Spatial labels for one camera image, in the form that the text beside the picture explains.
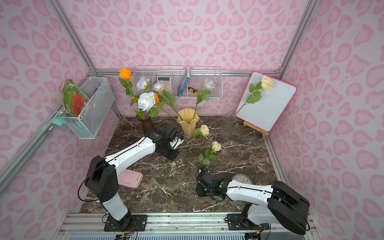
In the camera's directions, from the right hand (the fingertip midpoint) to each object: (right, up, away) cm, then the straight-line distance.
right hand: (197, 190), depth 82 cm
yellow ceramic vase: (-6, +41, +15) cm, 44 cm away
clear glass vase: (+20, +36, +13) cm, 43 cm away
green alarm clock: (+26, +5, +4) cm, 27 cm away
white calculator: (-20, +63, +13) cm, 68 cm away
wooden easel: (+47, +30, +24) cm, 61 cm away
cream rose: (+4, +32, +8) cm, 33 cm away
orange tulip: (-36, +51, +5) cm, 63 cm away
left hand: (-13, +20, +4) cm, 24 cm away
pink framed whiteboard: (+43, +44, +12) cm, 62 cm away
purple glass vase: (-31, +37, +11) cm, 50 cm away
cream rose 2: (+8, +17, +15) cm, 24 cm away
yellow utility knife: (-3, +59, +15) cm, 61 cm away
